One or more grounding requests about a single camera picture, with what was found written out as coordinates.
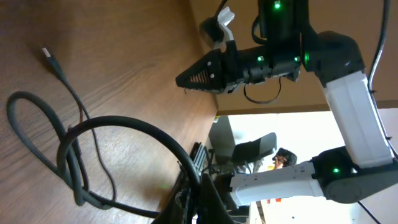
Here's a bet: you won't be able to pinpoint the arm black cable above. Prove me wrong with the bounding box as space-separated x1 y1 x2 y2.
366 0 398 156
56 115 201 200

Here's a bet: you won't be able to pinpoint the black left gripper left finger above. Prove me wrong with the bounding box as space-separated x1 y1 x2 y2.
152 187 192 224

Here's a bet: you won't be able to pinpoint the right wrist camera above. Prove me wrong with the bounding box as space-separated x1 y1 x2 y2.
199 6 235 49

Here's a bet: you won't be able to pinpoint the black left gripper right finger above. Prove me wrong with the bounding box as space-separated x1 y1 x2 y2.
197 174 234 224

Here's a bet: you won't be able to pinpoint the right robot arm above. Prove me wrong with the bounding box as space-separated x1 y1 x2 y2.
176 1 397 207

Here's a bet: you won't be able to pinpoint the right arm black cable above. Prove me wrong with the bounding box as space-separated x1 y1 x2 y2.
366 0 398 156

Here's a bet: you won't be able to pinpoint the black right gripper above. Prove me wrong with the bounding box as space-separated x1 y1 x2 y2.
175 40 241 93

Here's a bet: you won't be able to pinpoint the black usb cable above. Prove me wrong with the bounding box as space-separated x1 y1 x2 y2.
6 46 162 218

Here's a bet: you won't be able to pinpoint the person in background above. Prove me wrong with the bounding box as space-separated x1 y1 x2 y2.
272 147 297 169

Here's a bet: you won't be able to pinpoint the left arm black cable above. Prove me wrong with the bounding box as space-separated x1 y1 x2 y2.
56 115 201 200

